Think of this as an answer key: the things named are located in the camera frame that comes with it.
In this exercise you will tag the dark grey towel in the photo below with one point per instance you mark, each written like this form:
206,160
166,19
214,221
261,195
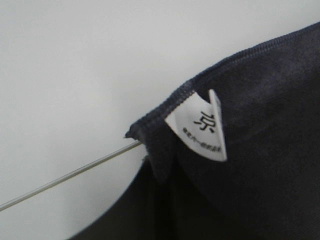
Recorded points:
232,154

